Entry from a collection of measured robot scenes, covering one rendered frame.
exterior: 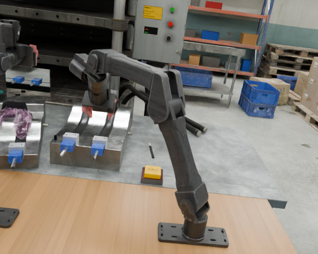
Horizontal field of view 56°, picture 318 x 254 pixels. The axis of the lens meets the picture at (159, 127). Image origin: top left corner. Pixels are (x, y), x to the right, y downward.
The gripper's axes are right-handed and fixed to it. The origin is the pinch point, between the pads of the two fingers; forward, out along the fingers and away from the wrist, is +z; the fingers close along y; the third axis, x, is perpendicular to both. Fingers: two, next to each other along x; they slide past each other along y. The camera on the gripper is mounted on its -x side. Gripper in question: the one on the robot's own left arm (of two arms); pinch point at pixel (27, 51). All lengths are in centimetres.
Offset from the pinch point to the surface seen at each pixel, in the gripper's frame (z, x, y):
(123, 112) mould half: 22.8, 25.8, -33.2
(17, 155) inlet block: -14.4, 32.9, -1.4
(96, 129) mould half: 11.1, 30.6, -23.0
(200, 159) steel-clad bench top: 10, 39, -69
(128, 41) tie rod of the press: 134, 4, -24
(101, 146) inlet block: -8.1, 29.2, -28.5
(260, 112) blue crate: 320, 100, -216
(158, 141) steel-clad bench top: 23, 39, -51
